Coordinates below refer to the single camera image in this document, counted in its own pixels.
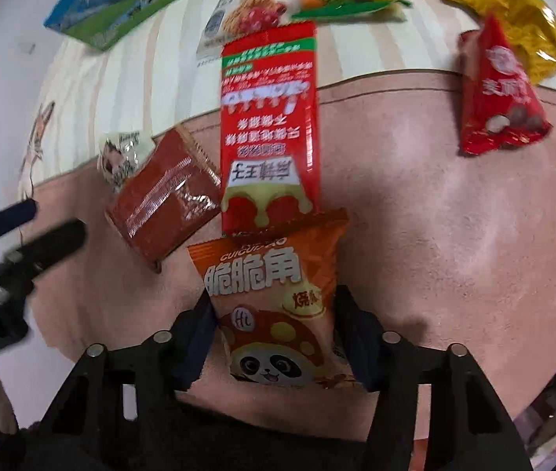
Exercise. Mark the striped cat print blanket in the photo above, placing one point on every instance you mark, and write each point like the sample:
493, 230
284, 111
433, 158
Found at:
381, 54

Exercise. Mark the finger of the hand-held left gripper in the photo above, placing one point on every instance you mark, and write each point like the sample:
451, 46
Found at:
57, 243
18, 212

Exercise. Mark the long red snack packet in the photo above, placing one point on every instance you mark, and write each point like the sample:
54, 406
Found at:
268, 147

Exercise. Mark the red triangular snack packet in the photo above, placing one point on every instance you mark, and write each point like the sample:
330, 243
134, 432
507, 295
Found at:
498, 98

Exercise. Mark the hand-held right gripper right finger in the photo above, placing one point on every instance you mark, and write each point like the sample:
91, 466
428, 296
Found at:
356, 333

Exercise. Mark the yellow snack packet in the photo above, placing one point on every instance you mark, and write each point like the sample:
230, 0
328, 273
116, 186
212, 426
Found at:
518, 5

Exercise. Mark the orange panda snack packet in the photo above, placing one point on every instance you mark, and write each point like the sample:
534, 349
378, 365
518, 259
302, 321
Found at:
268, 274

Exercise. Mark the white cereal bar packet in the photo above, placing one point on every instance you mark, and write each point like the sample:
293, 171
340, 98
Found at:
253, 5

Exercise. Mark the small white candy packet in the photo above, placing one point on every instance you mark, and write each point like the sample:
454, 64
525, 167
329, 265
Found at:
121, 157

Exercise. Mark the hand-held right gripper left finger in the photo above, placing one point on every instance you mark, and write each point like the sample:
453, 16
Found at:
199, 338

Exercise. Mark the blue printed cardboard box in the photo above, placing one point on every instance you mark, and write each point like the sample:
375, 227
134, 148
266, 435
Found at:
111, 5

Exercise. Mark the brown-red snack packet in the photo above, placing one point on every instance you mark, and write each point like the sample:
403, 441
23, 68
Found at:
160, 196

